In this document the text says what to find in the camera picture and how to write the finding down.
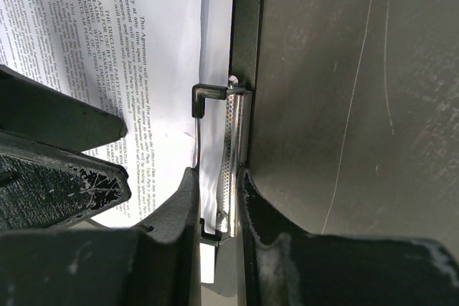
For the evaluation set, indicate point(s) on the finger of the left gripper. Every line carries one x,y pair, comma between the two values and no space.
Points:
46,187
39,113

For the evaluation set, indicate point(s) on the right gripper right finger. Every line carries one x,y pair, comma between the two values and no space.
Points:
279,263

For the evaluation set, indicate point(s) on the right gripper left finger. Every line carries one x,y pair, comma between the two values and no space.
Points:
156,262

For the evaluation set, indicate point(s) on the printed paper sheet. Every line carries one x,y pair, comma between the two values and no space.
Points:
137,59

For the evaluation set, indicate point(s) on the black clipboard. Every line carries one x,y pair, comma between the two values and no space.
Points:
222,114

